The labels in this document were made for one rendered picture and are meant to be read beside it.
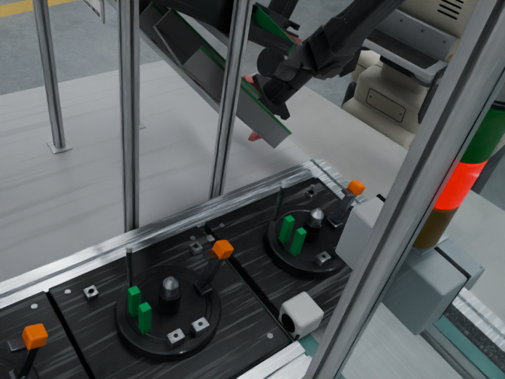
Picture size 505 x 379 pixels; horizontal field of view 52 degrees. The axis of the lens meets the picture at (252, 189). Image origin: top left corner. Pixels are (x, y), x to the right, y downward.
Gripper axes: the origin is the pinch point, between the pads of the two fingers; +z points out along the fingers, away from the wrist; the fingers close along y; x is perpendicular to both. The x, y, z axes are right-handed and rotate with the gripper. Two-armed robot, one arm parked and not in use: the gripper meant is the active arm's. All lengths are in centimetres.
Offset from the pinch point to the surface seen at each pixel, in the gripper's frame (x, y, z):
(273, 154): 6.6, 7.3, 1.0
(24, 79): 16, -137, 141
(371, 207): -31, 46, -36
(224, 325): -28, 48, -7
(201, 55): -31.6, 11.7, -20.9
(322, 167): 1.9, 20.2, -12.3
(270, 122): -11.9, 14.2, -14.2
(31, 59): 22, -156, 144
